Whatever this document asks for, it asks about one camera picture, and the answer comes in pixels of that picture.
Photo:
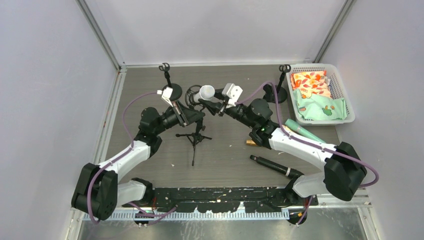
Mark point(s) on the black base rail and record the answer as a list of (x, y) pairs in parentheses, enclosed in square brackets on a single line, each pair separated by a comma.
[(220, 199)]

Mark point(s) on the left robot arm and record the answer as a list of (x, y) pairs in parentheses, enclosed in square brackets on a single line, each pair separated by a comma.
[(99, 191)]

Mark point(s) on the white plastic basket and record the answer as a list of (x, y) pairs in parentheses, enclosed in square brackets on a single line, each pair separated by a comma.
[(336, 87)]

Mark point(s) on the green microphone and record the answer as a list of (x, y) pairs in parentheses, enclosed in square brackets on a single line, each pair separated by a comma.
[(297, 128)]

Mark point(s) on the aluminium corner post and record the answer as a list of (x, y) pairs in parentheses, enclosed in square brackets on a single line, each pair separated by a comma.
[(95, 20), (336, 26)]

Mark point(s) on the aluminium corner post left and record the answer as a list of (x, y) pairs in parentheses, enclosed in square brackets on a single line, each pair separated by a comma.
[(95, 20)]

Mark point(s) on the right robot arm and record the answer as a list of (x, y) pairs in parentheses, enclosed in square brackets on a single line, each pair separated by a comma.
[(341, 172)]

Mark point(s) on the green patterned cloth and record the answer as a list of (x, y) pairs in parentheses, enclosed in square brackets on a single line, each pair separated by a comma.
[(319, 108)]

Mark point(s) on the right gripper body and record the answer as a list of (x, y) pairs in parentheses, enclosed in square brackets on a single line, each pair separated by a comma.
[(222, 107)]

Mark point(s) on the black tripod shock-mount stand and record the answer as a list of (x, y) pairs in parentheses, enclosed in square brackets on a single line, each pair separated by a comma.
[(195, 137)]

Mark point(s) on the black microphone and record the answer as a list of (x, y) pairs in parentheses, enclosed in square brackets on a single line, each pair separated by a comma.
[(289, 172)]

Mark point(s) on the gold microphone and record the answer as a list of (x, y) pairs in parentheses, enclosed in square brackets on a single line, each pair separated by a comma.
[(250, 142)]

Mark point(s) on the black round-base stand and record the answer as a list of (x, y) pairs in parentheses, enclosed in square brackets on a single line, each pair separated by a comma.
[(176, 89), (281, 91)]

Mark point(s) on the white microphone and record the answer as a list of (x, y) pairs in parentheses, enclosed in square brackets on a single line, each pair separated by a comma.
[(206, 92)]

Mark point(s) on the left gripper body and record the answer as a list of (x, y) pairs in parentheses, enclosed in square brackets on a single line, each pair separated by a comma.
[(183, 116)]

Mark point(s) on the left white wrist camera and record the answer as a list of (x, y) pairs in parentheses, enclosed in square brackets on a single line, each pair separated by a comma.
[(165, 95)]

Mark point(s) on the aluminium corner post right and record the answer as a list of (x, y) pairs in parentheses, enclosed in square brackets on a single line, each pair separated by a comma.
[(336, 26)]

